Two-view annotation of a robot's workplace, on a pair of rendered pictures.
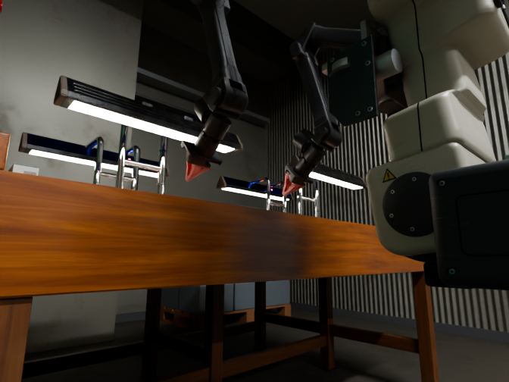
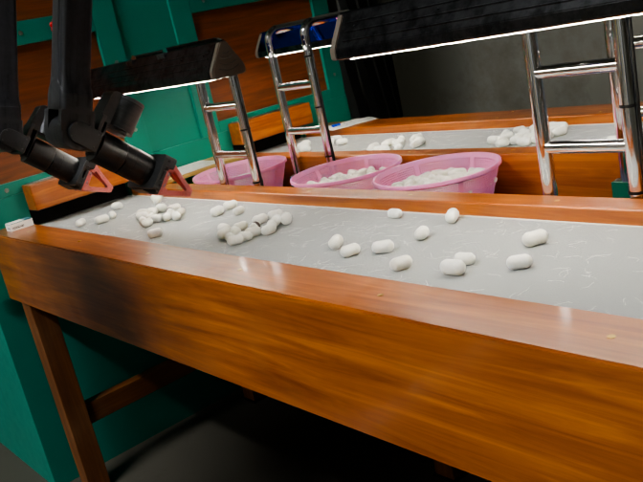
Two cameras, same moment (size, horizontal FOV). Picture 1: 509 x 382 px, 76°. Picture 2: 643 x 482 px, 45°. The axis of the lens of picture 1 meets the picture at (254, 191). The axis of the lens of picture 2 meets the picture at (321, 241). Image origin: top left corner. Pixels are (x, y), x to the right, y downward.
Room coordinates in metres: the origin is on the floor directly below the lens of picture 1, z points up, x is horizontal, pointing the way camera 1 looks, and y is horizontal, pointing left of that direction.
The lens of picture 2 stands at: (1.47, -1.51, 1.11)
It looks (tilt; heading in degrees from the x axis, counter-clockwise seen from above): 15 degrees down; 96
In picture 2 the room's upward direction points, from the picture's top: 12 degrees counter-clockwise
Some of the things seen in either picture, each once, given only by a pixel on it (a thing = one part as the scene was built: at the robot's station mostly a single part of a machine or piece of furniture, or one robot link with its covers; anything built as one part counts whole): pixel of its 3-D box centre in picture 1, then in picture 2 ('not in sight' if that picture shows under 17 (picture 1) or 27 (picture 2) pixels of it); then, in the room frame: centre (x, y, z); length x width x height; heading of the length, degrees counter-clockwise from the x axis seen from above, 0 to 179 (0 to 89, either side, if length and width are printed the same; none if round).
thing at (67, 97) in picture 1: (165, 121); (152, 72); (1.00, 0.30, 1.08); 0.62 x 0.08 x 0.07; 133
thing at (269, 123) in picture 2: not in sight; (272, 122); (1.14, 1.04, 0.83); 0.30 x 0.06 x 0.07; 43
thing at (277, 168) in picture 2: not in sight; (243, 184); (1.08, 0.61, 0.72); 0.27 x 0.27 x 0.10
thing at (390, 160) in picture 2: not in sight; (349, 187); (1.39, 0.29, 0.72); 0.27 x 0.27 x 0.10
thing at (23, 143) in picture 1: (104, 158); (330, 31); (1.40, 0.68, 1.08); 0.62 x 0.08 x 0.07; 133
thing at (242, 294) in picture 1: (227, 262); not in sight; (3.64, 0.29, 0.58); 1.18 x 0.78 x 1.16; 132
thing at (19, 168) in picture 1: (22, 174); (19, 224); (0.53, 0.39, 0.78); 0.06 x 0.04 x 0.02; 43
